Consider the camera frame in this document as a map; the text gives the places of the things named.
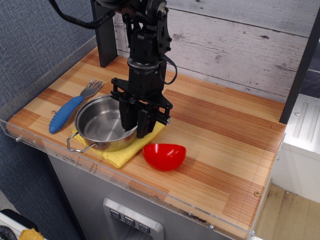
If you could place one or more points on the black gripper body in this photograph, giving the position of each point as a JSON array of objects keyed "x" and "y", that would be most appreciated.
[{"x": 144, "y": 89}]

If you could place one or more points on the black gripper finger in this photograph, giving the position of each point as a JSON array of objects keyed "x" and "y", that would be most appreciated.
[
  {"x": 145, "y": 123},
  {"x": 128, "y": 115}
]

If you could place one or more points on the stainless steel pot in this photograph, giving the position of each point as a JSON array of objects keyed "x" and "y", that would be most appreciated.
[{"x": 98, "y": 122}]

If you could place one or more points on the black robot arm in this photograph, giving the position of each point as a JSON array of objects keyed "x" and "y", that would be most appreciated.
[{"x": 146, "y": 28}]

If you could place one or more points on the red plastic bowl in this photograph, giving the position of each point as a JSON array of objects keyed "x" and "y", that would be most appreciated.
[{"x": 163, "y": 156}]

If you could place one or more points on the yellow folded cloth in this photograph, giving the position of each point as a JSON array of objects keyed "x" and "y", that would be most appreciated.
[{"x": 119, "y": 157}]

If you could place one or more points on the silver toy fridge cabinet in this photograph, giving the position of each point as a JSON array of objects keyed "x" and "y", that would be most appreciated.
[{"x": 85, "y": 191}]

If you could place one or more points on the grey dispenser button panel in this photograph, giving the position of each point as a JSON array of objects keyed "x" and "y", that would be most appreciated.
[{"x": 125, "y": 223}]

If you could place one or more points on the clear acrylic table guard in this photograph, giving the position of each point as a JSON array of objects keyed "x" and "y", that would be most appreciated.
[{"x": 231, "y": 140}]

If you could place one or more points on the white toy sink unit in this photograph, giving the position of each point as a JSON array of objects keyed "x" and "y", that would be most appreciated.
[{"x": 297, "y": 165}]

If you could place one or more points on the black left post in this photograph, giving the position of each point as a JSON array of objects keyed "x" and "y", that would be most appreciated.
[{"x": 105, "y": 35}]

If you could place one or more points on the black post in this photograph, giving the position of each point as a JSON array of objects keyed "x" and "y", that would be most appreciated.
[
  {"x": 105, "y": 35},
  {"x": 302, "y": 70}
]

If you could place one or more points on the blue handled fork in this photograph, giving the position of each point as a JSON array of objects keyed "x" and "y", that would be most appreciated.
[{"x": 63, "y": 114}]

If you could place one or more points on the black right post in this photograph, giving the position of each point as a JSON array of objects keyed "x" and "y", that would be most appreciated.
[{"x": 302, "y": 70}]

